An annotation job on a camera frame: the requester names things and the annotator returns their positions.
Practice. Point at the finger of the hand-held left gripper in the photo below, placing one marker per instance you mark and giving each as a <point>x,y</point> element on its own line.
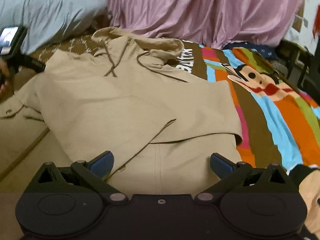
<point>32,63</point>

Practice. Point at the person's left hand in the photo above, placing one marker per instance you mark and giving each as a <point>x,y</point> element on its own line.
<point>3,80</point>

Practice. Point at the light blue-grey cloth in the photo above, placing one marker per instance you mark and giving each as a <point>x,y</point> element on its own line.
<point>47,10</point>

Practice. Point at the brown printed cartoon blanket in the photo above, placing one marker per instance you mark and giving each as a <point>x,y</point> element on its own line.
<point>270,110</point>

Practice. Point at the white cabinet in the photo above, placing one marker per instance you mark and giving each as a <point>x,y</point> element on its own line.
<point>302,17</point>

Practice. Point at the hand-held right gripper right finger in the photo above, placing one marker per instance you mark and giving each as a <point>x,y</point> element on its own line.
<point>220,163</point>

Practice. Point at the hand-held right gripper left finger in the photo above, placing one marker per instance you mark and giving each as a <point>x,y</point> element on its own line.
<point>103,163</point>

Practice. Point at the red hanging ornament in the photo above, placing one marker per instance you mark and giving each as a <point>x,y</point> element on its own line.
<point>317,27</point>

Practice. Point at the pink curtain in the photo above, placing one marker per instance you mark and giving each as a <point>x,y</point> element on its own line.
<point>205,10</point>

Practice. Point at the beige hooded jacket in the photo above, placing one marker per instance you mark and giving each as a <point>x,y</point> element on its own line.
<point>112,100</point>

